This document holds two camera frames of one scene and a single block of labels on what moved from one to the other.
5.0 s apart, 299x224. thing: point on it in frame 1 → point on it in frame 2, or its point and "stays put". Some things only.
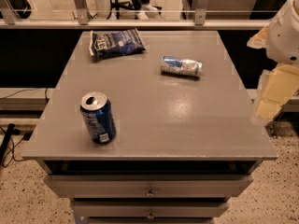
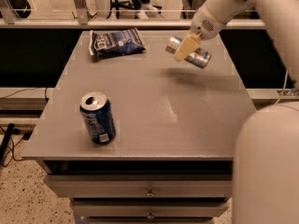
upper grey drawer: [148, 186] stays put
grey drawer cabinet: [184, 146] stays put
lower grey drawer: [149, 208] stays put
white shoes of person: [146, 7] stays put
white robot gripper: [284, 37] → [204, 25]
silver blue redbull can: [181, 66] → [199, 57]
